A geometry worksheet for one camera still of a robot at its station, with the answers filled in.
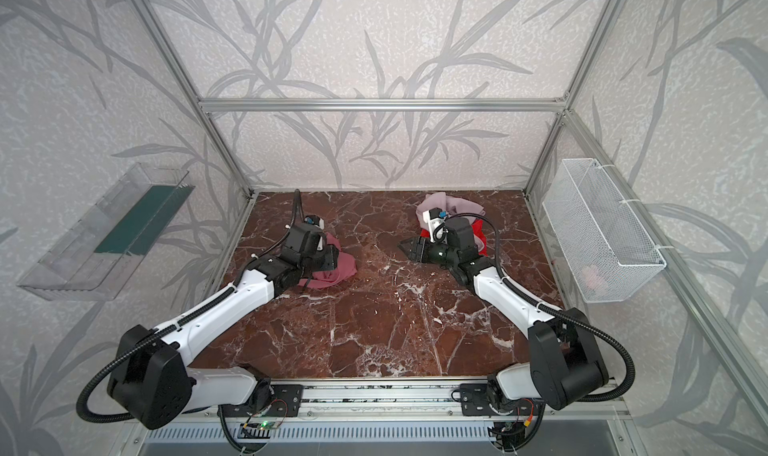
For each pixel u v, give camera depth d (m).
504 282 0.55
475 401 0.73
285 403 0.72
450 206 1.08
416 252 0.74
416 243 0.74
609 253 0.61
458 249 0.65
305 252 0.64
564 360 0.42
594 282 0.72
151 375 0.40
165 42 0.79
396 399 0.75
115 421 0.43
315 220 0.76
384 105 1.92
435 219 0.76
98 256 0.64
